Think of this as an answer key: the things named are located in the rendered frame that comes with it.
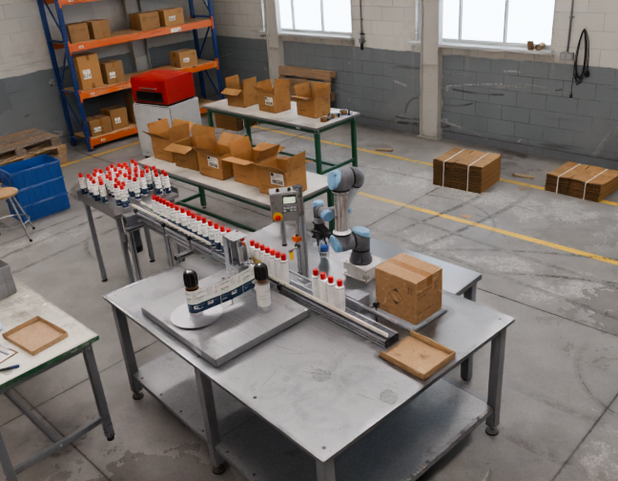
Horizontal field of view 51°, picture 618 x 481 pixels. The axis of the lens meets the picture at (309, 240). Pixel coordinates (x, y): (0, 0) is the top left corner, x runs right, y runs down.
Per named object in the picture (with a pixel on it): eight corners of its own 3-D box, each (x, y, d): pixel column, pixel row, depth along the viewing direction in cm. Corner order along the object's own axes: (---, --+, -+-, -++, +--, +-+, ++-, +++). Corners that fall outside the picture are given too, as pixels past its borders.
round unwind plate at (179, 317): (160, 316, 382) (160, 314, 381) (203, 296, 400) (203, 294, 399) (189, 336, 361) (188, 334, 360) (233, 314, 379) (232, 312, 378)
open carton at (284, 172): (250, 196, 575) (245, 156, 558) (286, 177, 609) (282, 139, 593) (282, 203, 552) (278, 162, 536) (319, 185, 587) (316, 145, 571)
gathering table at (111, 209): (97, 281, 616) (75, 190, 576) (154, 257, 653) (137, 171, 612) (133, 306, 566) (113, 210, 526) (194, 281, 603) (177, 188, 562)
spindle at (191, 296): (186, 313, 380) (178, 271, 368) (198, 307, 386) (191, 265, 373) (194, 319, 374) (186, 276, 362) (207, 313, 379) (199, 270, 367)
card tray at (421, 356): (379, 356, 340) (379, 349, 338) (410, 335, 355) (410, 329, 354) (423, 380, 320) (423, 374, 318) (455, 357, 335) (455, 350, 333)
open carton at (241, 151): (220, 184, 606) (216, 146, 590) (260, 168, 641) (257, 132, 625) (253, 194, 578) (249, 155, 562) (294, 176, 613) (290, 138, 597)
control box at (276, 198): (271, 217, 402) (268, 188, 394) (298, 214, 404) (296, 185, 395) (272, 223, 393) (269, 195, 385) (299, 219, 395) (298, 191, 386)
